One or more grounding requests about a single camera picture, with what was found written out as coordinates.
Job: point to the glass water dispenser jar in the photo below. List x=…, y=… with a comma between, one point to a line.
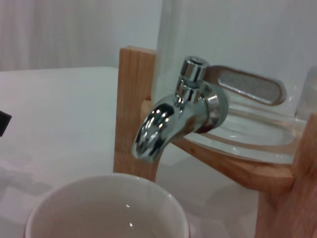
x=247, y=49

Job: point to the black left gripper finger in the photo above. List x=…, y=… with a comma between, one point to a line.
x=4, y=122

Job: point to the chrome faucet with lever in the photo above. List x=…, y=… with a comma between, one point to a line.
x=168, y=119

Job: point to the red cup white inside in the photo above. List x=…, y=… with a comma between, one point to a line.
x=106, y=208

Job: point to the wooden dispenser stand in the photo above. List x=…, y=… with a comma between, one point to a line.
x=133, y=99

